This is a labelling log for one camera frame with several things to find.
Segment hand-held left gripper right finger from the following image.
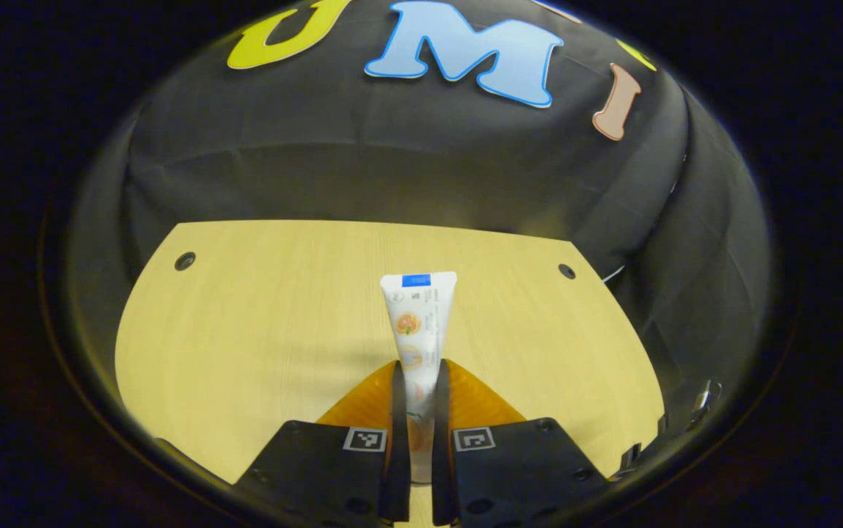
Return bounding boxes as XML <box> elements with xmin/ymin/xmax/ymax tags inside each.
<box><xmin>432</xmin><ymin>359</ymin><xmax>609</xmax><ymax>527</ymax></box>

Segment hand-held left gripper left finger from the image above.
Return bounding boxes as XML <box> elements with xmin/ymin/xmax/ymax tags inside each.
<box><xmin>234</xmin><ymin>359</ymin><xmax>411</xmax><ymax>528</ymax></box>

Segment white toothpaste tube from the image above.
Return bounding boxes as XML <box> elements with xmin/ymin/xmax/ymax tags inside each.
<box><xmin>381</xmin><ymin>271</ymin><xmax>459</xmax><ymax>485</ymax></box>

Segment black backdrop cloth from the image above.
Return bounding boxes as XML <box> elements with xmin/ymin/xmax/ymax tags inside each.
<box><xmin>69</xmin><ymin>0</ymin><xmax>774</xmax><ymax>470</ymax></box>

